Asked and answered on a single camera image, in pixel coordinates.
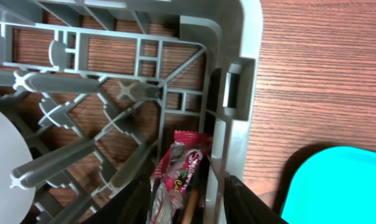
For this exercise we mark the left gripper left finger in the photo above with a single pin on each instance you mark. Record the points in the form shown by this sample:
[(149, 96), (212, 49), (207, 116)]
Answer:
[(130, 205)]

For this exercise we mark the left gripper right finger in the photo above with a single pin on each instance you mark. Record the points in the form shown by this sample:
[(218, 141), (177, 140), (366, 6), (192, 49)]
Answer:
[(242, 206)]

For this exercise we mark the red sauce packet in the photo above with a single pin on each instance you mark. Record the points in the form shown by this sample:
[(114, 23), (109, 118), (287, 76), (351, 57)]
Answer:
[(174, 172)]

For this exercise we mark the grey bowl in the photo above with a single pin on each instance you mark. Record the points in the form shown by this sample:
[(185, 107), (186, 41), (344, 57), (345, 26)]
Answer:
[(15, 202)]

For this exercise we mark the wooden chopstick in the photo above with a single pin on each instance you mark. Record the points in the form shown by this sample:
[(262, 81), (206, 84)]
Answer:
[(191, 206)]

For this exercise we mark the grey dishwasher rack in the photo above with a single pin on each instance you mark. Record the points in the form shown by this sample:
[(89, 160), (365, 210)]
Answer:
[(228, 33)]

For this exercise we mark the teal plastic tray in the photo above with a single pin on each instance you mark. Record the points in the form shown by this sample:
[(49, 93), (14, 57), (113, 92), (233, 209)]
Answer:
[(336, 185)]

